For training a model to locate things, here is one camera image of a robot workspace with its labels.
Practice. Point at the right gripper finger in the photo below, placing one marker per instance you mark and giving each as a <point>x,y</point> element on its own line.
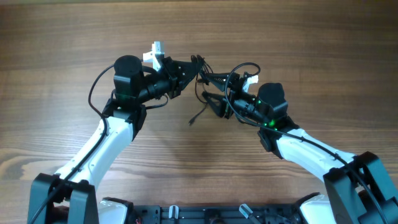
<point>216,103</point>
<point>216,79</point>

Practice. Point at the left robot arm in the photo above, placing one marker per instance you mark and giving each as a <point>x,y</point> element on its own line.
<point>69,195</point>

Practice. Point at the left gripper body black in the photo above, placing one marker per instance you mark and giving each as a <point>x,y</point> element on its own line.
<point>175,88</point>

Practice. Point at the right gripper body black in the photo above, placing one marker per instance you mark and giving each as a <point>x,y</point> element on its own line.
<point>236,93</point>

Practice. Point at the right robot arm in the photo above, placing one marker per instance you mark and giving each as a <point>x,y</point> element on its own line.
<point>358,187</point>

